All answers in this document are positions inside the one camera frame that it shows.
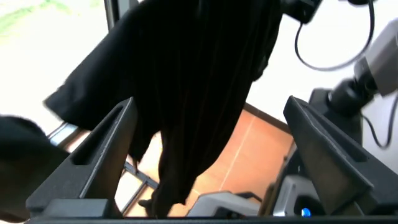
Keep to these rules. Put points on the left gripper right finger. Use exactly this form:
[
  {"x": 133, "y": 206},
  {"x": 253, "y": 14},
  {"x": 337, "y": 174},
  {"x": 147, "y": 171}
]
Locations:
[{"x": 335, "y": 174}]

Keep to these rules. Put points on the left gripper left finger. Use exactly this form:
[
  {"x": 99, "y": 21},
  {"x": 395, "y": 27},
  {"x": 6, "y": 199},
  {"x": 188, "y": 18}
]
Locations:
[{"x": 102, "y": 155}]

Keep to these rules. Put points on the black shorts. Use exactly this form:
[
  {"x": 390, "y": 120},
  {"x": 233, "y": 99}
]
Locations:
[{"x": 25, "y": 161}]

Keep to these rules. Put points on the black garment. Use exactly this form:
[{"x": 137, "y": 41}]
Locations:
[{"x": 192, "y": 77}]

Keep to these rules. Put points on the black clothes rack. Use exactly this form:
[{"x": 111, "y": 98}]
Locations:
[{"x": 140, "y": 177}]

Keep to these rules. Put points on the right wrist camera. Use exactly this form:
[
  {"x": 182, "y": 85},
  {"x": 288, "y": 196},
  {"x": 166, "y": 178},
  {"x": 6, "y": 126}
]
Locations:
[{"x": 303, "y": 11}]

